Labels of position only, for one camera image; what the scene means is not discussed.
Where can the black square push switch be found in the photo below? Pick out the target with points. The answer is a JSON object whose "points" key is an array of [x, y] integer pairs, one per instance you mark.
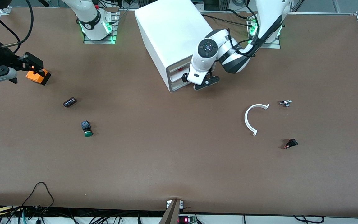
{"points": [[291, 143]]}

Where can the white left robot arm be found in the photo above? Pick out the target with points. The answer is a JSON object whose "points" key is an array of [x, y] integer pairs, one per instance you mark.
{"points": [[202, 66]]}

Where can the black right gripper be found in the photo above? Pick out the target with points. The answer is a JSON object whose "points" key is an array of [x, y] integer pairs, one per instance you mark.
{"points": [[5, 57]]}

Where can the chrome tee fitting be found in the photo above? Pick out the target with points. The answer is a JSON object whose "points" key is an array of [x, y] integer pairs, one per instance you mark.
{"points": [[286, 102]]}

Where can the white plastic drawer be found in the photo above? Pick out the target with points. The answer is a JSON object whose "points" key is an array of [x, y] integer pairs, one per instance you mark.
{"points": [[176, 75], [177, 87], [176, 81], [177, 65]]}

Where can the small red LED device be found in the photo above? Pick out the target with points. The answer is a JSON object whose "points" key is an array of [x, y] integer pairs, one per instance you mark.
{"points": [[186, 220]]}

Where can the white drawer cabinet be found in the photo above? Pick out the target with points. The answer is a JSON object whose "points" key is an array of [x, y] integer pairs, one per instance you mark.
{"points": [[166, 28]]}

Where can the green push button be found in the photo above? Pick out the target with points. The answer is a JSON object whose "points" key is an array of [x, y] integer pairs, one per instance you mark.
{"points": [[88, 133]]}

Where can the aluminium corner bracket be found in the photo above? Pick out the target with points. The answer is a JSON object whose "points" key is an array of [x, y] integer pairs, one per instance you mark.
{"points": [[4, 11]]}

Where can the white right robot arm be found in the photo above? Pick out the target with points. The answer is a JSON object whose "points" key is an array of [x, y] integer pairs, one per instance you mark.
{"points": [[90, 18]]}

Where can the brown camera mount post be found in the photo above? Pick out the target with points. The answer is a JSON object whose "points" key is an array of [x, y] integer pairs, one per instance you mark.
{"points": [[170, 214]]}

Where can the orange and black block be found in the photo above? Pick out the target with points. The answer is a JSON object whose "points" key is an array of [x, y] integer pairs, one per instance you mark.
{"points": [[35, 77]]}

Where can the dark cylindrical capacitor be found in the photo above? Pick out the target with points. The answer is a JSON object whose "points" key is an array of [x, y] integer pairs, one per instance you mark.
{"points": [[70, 102]]}

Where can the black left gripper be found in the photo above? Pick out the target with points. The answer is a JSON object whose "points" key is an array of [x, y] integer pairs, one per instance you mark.
{"points": [[185, 77]]}

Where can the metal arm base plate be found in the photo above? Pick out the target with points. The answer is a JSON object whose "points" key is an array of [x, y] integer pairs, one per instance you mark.
{"points": [[99, 41], [275, 46]]}

